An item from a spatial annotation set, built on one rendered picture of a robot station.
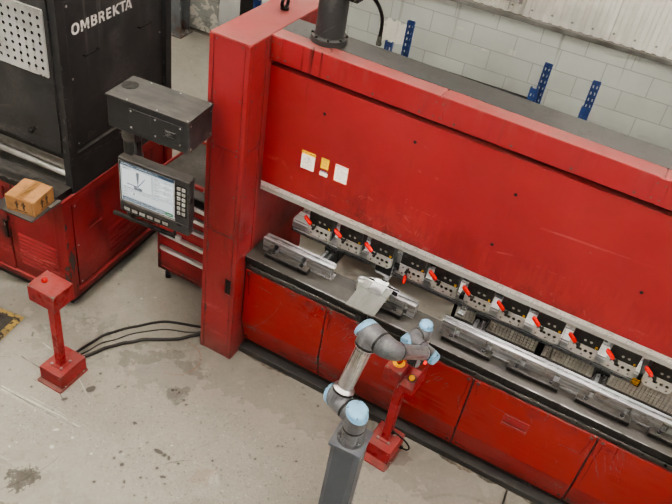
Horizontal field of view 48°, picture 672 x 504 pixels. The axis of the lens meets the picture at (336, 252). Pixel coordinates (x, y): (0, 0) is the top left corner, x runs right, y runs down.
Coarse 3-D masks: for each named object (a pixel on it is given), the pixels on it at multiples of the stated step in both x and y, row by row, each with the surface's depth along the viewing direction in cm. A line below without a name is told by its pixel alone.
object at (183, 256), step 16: (176, 160) 517; (192, 160) 520; (160, 240) 543; (176, 240) 531; (192, 240) 526; (160, 256) 552; (176, 256) 540; (192, 256) 535; (176, 272) 553; (192, 272) 544
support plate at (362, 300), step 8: (368, 280) 445; (360, 288) 439; (352, 296) 433; (360, 296) 434; (368, 296) 435; (376, 296) 436; (384, 296) 437; (352, 304) 428; (360, 304) 429; (368, 304) 429; (376, 304) 430; (368, 312) 424; (376, 312) 425
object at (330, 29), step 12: (324, 0) 369; (336, 0) 367; (348, 0) 366; (360, 0) 366; (324, 12) 372; (336, 12) 371; (324, 24) 375; (336, 24) 375; (312, 36) 382; (324, 36) 379; (336, 36) 379
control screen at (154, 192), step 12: (120, 168) 408; (132, 168) 405; (132, 180) 410; (144, 180) 406; (156, 180) 402; (168, 180) 399; (144, 192) 411; (156, 192) 408; (168, 192) 404; (144, 204) 417; (156, 204) 413; (168, 204) 409; (168, 216) 414
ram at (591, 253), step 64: (320, 128) 402; (384, 128) 383; (448, 128) 369; (320, 192) 425; (384, 192) 404; (448, 192) 384; (512, 192) 367; (576, 192) 350; (448, 256) 406; (512, 256) 386; (576, 256) 368; (640, 256) 352; (640, 320) 369
